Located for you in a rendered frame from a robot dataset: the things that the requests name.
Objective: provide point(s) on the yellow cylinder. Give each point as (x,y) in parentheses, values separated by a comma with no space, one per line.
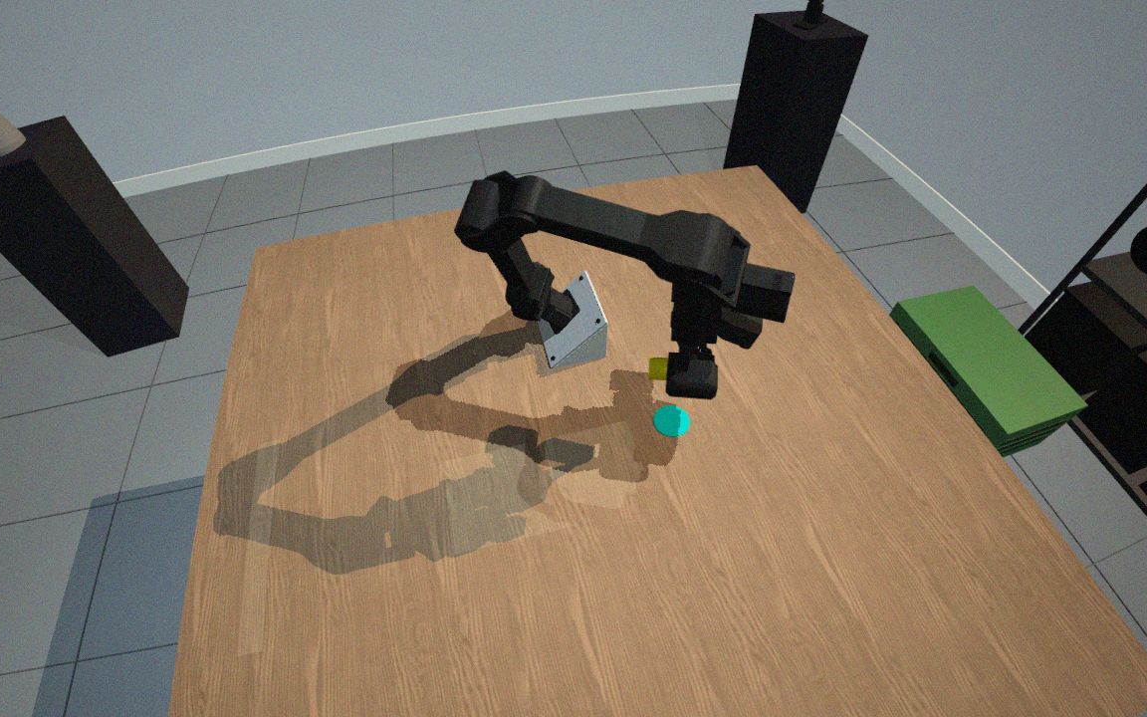
(658,368)

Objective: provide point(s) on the cyan circle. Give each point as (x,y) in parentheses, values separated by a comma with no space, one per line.
(671,421)

